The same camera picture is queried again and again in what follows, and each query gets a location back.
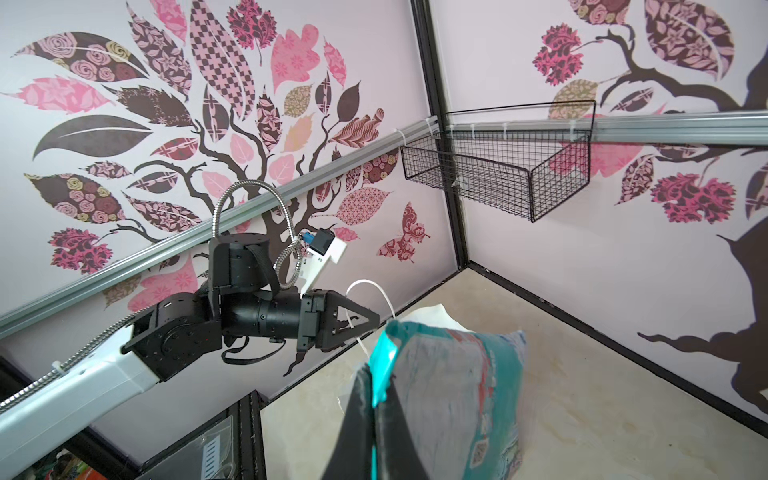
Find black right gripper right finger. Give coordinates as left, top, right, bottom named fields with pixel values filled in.
left=374, top=385, right=428, bottom=480

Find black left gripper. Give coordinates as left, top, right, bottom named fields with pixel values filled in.
left=221, top=289, right=380, bottom=352

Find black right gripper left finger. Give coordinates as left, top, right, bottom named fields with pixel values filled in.
left=322, top=365, right=375, bottom=480

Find teal snack bag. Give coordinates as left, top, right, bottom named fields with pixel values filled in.
left=369, top=322, right=526, bottom=479

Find floral paper bag white handles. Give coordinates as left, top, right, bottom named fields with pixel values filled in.
left=345, top=279, right=467, bottom=362

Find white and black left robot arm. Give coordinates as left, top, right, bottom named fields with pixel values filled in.
left=1, top=229, right=380, bottom=479

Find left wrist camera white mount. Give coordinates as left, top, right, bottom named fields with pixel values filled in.
left=298, top=229, right=347, bottom=296

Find black base frame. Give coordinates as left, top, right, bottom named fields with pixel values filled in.
left=1, top=391, right=266, bottom=479

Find white slotted cable duct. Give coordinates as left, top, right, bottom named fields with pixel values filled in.
left=200, top=436, right=223, bottom=480

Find black wire basket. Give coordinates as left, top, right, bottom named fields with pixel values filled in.
left=400, top=99, right=597, bottom=222

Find aluminium rail left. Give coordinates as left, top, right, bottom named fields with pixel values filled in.
left=1, top=116, right=438, bottom=338

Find aluminium rail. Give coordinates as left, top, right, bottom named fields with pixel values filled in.
left=447, top=111, right=767, bottom=147
left=1, top=116, right=438, bottom=338

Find aluminium rail back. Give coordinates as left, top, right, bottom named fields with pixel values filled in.
left=447, top=111, right=767, bottom=147

